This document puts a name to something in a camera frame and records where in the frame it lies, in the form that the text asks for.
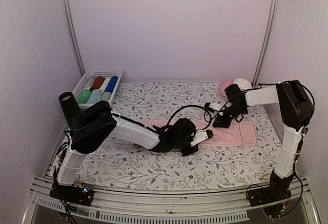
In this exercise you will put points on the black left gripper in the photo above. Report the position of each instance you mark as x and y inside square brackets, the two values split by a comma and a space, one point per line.
[185, 153]

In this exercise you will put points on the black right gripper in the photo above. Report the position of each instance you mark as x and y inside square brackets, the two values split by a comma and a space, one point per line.
[219, 124]

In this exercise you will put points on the pink towel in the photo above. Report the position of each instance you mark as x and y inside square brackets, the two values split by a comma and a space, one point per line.
[238, 134]

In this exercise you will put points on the green towel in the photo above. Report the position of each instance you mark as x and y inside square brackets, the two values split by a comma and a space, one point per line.
[106, 96]
[84, 96]

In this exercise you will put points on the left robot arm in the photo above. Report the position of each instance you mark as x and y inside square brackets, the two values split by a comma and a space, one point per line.
[91, 127]

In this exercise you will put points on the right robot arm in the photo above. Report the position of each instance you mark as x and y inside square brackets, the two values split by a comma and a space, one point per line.
[297, 106]

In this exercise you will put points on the pink plate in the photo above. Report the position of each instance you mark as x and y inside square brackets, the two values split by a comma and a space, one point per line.
[224, 85]

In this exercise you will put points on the white bowl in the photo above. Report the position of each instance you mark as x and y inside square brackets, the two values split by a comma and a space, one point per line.
[243, 84]

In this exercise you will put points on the white rolled towel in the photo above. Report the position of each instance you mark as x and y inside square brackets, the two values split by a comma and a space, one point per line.
[105, 84]

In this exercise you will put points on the light blue rolled towel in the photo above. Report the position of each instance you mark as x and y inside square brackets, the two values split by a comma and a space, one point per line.
[95, 96]

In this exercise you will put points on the white plastic basket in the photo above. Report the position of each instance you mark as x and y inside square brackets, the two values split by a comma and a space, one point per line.
[77, 91]

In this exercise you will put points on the red rolled towel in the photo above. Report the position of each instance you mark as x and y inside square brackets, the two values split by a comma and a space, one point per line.
[98, 82]

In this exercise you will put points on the green rolled towel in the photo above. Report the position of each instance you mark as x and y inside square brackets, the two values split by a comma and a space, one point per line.
[84, 96]

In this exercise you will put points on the grey rolled towel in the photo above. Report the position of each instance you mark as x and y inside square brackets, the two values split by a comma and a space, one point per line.
[89, 84]

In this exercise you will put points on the black cylinder cup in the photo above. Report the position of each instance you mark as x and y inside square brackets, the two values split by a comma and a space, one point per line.
[69, 107]

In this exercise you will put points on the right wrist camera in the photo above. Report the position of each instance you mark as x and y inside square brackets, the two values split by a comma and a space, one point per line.
[213, 107]

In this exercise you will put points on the front aluminium rail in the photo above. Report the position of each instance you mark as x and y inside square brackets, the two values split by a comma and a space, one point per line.
[111, 205]

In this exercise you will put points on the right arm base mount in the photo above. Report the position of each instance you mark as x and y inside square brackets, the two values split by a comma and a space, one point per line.
[259, 196]

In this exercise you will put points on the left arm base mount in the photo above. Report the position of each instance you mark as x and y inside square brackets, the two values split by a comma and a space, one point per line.
[72, 194]

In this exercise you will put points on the right aluminium frame post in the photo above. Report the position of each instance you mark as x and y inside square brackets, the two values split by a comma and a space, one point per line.
[266, 41]

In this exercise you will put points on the aluminium frame post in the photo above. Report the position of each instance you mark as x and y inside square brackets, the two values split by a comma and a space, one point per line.
[266, 41]
[73, 37]

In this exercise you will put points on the left aluminium frame post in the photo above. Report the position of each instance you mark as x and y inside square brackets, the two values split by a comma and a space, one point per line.
[73, 37]

